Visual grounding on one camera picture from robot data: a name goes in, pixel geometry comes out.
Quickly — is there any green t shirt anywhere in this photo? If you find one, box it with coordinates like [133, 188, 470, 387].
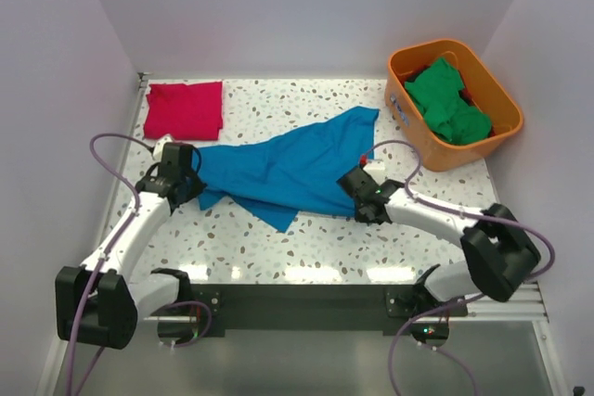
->
[405, 57, 492, 146]

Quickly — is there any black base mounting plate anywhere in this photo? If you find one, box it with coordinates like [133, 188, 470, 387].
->
[156, 283, 469, 340]

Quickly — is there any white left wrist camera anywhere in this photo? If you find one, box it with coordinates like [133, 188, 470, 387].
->
[152, 134, 175, 161]

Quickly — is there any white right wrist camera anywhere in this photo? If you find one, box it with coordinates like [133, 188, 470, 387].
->
[359, 157, 386, 183]

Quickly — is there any folded red t shirt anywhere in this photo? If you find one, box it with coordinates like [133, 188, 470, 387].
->
[143, 81, 224, 141]

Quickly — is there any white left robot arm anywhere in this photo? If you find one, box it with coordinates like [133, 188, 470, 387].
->
[55, 142, 206, 350]

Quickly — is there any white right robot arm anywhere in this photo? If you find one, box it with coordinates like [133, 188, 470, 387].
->
[338, 167, 541, 315]

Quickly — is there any blue t shirt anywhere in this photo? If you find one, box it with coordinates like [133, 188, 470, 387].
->
[193, 107, 380, 232]

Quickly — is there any aluminium frame rail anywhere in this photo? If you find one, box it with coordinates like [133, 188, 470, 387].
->
[467, 284, 549, 322]

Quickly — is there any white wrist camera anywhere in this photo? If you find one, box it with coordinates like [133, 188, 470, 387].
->
[152, 134, 175, 161]
[359, 157, 386, 183]

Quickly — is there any orange plastic basket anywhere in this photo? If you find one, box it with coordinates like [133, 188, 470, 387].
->
[384, 39, 524, 172]

